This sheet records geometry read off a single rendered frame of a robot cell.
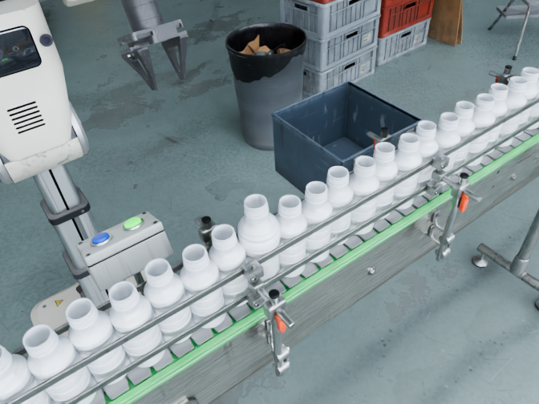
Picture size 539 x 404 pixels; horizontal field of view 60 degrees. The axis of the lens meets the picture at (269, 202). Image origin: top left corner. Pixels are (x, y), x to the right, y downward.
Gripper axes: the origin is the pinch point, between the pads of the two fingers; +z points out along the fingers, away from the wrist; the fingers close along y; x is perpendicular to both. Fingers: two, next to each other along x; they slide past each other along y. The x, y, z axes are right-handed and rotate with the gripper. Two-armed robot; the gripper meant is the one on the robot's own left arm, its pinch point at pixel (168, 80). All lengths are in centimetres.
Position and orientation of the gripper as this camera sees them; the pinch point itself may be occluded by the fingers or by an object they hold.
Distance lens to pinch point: 89.2
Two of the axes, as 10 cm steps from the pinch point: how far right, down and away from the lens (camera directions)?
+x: -6.6, -1.0, 7.4
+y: 7.0, -4.5, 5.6
